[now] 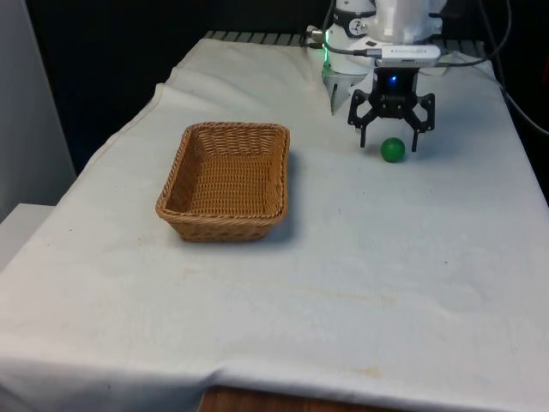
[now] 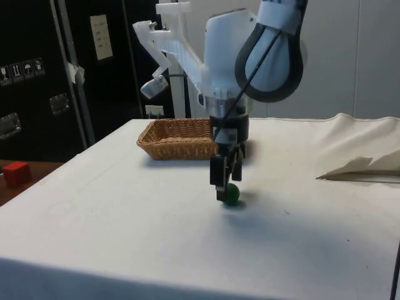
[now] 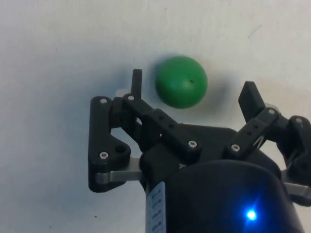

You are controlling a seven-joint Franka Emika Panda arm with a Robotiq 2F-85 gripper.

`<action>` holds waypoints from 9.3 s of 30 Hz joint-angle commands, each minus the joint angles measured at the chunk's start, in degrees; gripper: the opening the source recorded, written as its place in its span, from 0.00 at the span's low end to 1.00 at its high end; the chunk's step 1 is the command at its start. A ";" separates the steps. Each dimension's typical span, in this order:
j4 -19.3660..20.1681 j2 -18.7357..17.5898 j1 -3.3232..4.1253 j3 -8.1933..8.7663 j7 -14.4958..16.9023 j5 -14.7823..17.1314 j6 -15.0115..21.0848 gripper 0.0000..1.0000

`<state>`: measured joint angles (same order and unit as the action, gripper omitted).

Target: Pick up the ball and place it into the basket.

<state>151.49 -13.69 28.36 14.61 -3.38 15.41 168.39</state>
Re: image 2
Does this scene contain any wicker basket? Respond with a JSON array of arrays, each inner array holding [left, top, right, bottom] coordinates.
[[136, 117, 219, 161]]

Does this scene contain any green ball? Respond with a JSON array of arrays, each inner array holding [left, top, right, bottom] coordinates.
[[221, 184, 241, 208]]

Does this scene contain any thick black cable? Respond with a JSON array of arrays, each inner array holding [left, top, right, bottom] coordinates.
[[234, 21, 305, 104]]

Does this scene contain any translucent white camera bracket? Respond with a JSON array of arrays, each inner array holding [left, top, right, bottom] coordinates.
[[132, 2, 208, 94]]

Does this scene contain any thin black cable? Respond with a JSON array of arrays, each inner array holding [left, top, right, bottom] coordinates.
[[214, 32, 282, 140]]

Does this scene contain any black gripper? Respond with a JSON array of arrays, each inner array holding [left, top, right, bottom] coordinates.
[[209, 115, 250, 201]]

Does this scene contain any red cube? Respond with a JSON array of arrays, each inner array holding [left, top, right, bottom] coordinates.
[[2, 161, 33, 188]]

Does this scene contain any black cabinet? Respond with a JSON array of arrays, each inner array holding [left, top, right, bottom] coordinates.
[[0, 0, 176, 163]]

